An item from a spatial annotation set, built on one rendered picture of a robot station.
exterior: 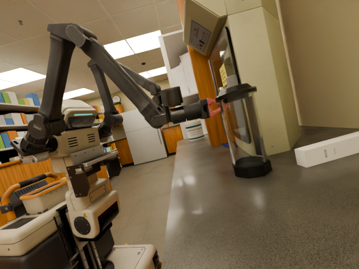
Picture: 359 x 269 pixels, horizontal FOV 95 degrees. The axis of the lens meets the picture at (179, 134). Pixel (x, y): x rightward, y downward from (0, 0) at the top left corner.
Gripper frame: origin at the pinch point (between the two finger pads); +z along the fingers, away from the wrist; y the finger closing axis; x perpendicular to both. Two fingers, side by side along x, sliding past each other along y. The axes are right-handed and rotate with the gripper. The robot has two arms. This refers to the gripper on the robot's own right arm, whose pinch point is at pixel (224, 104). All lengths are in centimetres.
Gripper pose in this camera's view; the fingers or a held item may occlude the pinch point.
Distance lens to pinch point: 62.7
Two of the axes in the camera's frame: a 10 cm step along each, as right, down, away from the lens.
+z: 9.7, -2.2, -0.2
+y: 0.0, -0.9, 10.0
